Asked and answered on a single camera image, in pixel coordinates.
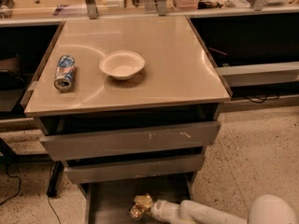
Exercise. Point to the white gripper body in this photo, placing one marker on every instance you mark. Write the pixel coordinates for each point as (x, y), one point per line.
(159, 210)

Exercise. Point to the grey middle drawer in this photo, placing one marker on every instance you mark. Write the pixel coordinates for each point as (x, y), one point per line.
(135, 169)

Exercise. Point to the white paper bowl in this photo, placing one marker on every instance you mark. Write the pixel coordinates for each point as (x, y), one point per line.
(122, 64)

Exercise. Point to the blue crushed soda can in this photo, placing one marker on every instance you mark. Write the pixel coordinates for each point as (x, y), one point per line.
(64, 74)

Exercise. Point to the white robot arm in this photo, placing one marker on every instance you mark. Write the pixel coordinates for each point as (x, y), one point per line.
(266, 209)

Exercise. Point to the grey bottom drawer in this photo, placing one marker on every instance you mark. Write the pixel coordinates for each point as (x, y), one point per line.
(109, 202)

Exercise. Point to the grey drawer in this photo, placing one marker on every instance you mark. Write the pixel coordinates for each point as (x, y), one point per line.
(130, 141)
(109, 202)
(135, 169)

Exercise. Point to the grey top drawer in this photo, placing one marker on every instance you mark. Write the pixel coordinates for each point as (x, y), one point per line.
(130, 141)

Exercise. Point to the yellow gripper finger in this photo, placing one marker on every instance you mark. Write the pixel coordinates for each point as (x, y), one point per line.
(144, 200)

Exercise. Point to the orange soda can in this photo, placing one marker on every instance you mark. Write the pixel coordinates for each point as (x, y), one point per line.
(138, 210)

